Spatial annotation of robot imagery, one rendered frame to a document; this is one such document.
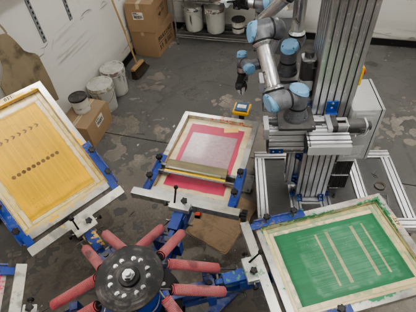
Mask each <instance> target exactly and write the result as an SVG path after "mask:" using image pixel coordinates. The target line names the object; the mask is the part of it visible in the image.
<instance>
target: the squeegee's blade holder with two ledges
mask: <svg viewBox="0 0 416 312"><path fill-rule="evenodd" d="M169 169H170V170H176V171H182V172H186V173H192V174H195V175H201V176H208V177H211V178H217V179H220V178H221V176H218V175H212V174H208V173H202V172H198V171H192V170H186V169H182V168H176V167H170V166H169Z"/></svg>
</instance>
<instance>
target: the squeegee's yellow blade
mask: <svg viewBox="0 0 416 312"><path fill-rule="evenodd" d="M164 170H166V171H172V172H176V173H182V174H185V175H191V176H197V177H201V178H207V179H211V180H217V181H223V182H225V180H221V179H217V178H211V177H208V176H201V175H195V174H192V173H186V172H182V171H176V170H170V169H166V168H165V169H164Z"/></svg>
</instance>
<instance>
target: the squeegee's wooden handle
mask: <svg viewBox="0 0 416 312"><path fill-rule="evenodd" d="M169 166H170V167H176V168H182V169H186V170H192V171H198V172H202V173H208V174H212V175H218V176H221V178H220V179H221V180H225V181H226V179H227V175H228V170H227V169H223V168H217V167H210V166H207V165H200V164H196V163H190V162H184V161H180V160H173V159H170V158H169V159H168V161H167V164H166V165H165V168H166V169H169Z"/></svg>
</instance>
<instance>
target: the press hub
mask: <svg viewBox="0 0 416 312"><path fill-rule="evenodd" d="M171 284H179V282H178V280H177V279H176V277H175V276H174V275H173V274H172V273H171V272H170V271H168V270H167V269H165V268H163V264H162V262H161V260H160V258H159V256H158V255H157V254H156V253H155V252H154V251H152V250H151V249H149V248H147V247H145V246H139V245H132V246H126V247H123V248H120V249H118V250H116V251H115V252H113V253H111V254H110V255H109V256H108V257H107V258H106V259H105V260H104V261H103V262H102V264H101V266H100V267H99V269H98V271H97V274H96V277H95V293H96V296H97V298H98V300H99V302H100V303H101V304H102V305H103V306H104V307H105V308H106V309H108V310H110V311H113V312H135V311H137V312H168V311H167V310H166V309H165V308H164V306H163V305H162V304H161V302H162V299H163V297H162V295H161V294H160V292H159V290H160V288H169V286H170V285H171ZM175 302H176V303H177V305H178V306H179V307H180V308H181V310H182V311H183V312H186V307H185V306H183V298H181V299H178V300H175Z"/></svg>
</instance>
